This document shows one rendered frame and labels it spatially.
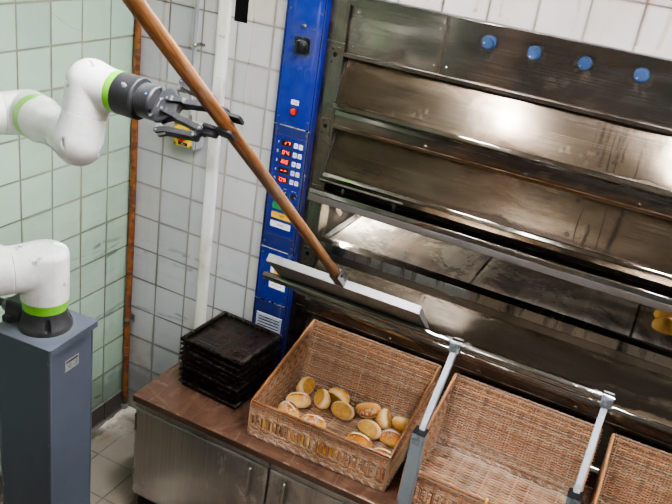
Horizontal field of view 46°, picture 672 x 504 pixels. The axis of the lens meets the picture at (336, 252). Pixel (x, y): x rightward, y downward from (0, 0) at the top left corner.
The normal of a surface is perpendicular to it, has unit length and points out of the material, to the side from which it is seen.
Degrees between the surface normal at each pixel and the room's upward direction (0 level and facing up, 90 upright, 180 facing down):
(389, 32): 90
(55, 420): 90
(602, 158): 70
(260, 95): 90
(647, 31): 90
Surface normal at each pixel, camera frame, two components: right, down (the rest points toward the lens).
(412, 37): -0.43, 0.35
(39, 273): 0.54, 0.35
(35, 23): 0.89, 0.30
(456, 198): -0.37, -0.01
